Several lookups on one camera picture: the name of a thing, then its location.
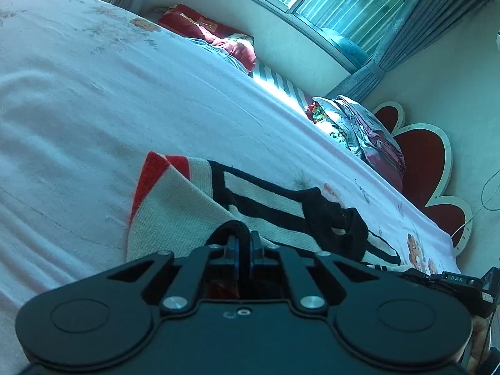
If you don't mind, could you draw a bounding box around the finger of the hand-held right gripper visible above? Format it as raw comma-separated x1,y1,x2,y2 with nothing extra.
399,267,444,292

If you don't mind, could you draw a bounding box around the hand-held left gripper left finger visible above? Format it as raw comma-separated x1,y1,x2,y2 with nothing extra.
106,230,246,312

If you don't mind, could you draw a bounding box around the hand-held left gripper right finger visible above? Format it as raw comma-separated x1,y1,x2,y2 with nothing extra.
249,230,388,312

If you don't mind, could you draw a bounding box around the striped knit sweater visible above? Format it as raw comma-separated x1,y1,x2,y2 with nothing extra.
126,152,403,274

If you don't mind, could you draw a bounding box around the person's right hand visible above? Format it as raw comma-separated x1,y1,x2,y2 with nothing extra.
470,316,492,374

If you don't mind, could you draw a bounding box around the red and white headboard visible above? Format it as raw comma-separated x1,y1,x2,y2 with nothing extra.
369,101,474,258

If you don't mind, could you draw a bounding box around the stack of folded quilts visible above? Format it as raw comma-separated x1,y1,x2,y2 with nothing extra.
305,94,407,194

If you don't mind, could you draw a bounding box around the striped mattress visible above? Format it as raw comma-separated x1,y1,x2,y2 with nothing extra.
250,59,315,114

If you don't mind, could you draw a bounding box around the bed with floral sheet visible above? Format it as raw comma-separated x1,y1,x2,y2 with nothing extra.
0,0,462,364

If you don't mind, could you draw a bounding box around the red pillow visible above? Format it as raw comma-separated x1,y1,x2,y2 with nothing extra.
156,3,256,73

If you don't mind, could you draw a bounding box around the blue cushion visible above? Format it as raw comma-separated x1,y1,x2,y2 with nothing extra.
320,27,370,67

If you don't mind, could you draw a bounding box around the blue curtain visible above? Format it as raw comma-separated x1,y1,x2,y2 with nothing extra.
326,0,493,102

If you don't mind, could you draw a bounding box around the sliding glass window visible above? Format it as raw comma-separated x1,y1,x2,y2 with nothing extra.
203,0,426,75

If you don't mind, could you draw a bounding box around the white cable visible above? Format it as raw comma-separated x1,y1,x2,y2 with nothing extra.
453,170,500,243

